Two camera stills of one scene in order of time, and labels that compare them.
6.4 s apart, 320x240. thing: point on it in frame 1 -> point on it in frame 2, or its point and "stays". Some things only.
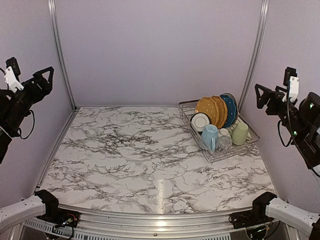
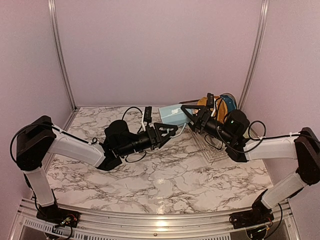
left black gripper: [38, 94] -> [153, 139]
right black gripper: [268, 93] -> [204, 113]
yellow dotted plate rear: [222, 110] stays
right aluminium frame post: [264, 14] stays
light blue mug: [209, 135] -> [175, 115]
